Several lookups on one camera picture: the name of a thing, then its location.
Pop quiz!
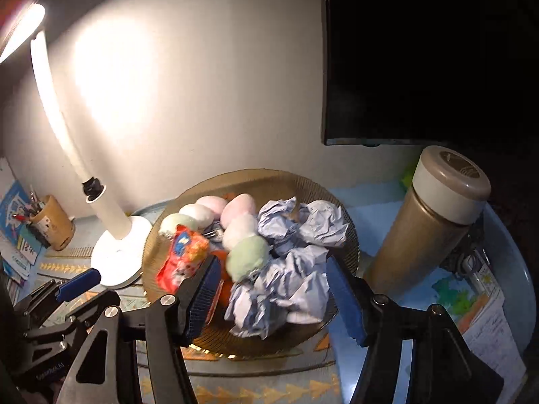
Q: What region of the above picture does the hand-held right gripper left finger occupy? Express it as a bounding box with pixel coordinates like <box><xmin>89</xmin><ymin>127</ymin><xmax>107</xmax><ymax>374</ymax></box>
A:
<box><xmin>55</xmin><ymin>254</ymin><xmax>224</xmax><ymax>404</ymax></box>

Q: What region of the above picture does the bamboo pen holder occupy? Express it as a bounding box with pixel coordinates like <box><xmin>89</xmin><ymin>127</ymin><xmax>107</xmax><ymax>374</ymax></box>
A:
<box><xmin>27</xmin><ymin>195</ymin><xmax>76</xmax><ymax>251</ymax></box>

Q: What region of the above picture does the blue cover workbook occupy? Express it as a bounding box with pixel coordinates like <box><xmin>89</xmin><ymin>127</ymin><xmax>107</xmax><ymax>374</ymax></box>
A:
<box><xmin>0</xmin><ymin>179</ymin><xmax>47</xmax><ymax>280</ymax></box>

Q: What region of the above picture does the red snack packet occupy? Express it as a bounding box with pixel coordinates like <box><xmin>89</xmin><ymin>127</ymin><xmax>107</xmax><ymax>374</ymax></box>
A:
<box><xmin>156</xmin><ymin>224</ymin><xmax>211</xmax><ymax>293</ymax></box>

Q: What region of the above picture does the green box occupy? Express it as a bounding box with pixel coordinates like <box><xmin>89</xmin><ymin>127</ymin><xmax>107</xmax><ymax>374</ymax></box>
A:
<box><xmin>400</xmin><ymin>164</ymin><xmax>417</xmax><ymax>190</ymax></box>

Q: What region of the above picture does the white desk lamp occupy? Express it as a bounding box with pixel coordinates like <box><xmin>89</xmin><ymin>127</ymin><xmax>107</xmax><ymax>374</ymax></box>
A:
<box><xmin>0</xmin><ymin>2</ymin><xmax>154</xmax><ymax>290</ymax></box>

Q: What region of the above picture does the pastel plush dumpling toy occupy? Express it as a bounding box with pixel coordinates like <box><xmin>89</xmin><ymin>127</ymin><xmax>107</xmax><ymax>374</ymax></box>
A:
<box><xmin>159</xmin><ymin>195</ymin><xmax>230</xmax><ymax>240</ymax></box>
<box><xmin>220</xmin><ymin>193</ymin><xmax>271</xmax><ymax>282</ymax></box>

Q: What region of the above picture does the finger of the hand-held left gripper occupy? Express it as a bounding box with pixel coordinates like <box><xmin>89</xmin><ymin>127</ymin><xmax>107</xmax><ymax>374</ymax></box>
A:
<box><xmin>14</xmin><ymin>267</ymin><xmax>102</xmax><ymax>318</ymax></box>
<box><xmin>23</xmin><ymin>288</ymin><xmax>122</xmax><ymax>348</ymax></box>

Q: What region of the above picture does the amber ribbed glass bowl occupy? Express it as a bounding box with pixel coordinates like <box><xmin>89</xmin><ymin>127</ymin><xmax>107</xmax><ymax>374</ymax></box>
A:
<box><xmin>141</xmin><ymin>168</ymin><xmax>360</xmax><ymax>360</ymax></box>

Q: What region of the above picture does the beige thermos bottle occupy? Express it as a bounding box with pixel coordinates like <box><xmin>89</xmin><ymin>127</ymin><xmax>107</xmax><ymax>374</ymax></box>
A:
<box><xmin>363</xmin><ymin>145</ymin><xmax>493</xmax><ymax>295</ymax></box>

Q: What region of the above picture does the patterned woven table mat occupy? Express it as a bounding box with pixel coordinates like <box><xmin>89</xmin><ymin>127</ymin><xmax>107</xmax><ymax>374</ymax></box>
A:
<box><xmin>17</xmin><ymin>202</ymin><xmax>363</xmax><ymax>404</ymax></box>

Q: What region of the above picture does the orange bordered paper sheet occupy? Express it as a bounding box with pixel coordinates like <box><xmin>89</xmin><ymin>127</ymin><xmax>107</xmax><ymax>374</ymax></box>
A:
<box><xmin>459</xmin><ymin>290</ymin><xmax>527</xmax><ymax>404</ymax></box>

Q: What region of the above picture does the black monitor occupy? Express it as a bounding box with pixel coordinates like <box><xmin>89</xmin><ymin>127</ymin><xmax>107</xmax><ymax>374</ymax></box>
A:
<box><xmin>322</xmin><ymin>0</ymin><xmax>539</xmax><ymax>147</ymax></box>

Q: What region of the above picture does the dark key bunch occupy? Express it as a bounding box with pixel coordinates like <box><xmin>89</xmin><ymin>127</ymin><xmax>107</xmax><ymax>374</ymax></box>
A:
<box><xmin>442</xmin><ymin>219</ymin><xmax>493</xmax><ymax>278</ymax></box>

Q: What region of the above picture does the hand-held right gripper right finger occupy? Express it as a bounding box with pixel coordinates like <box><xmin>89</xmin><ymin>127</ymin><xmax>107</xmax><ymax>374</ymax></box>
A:
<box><xmin>325</xmin><ymin>256</ymin><xmax>487</xmax><ymax>404</ymax></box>

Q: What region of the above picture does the bundle of pens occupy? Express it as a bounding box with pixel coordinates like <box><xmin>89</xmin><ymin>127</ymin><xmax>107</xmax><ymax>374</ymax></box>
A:
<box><xmin>12</xmin><ymin>183</ymin><xmax>45</xmax><ymax>224</ymax></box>

